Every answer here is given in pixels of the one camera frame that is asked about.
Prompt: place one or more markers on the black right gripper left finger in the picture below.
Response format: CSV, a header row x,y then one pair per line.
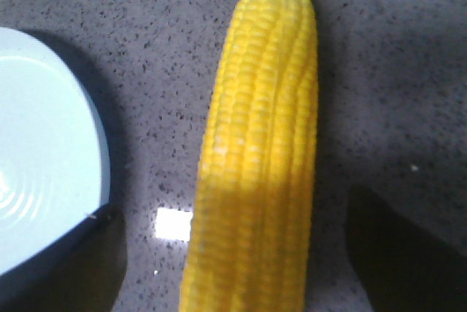
x,y
82,271

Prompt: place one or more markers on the light blue round plate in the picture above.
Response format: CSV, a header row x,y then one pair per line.
x,y
55,169

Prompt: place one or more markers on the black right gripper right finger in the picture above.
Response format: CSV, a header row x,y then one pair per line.
x,y
401,266

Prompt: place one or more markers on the yellow corn cob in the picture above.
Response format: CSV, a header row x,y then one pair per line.
x,y
249,237

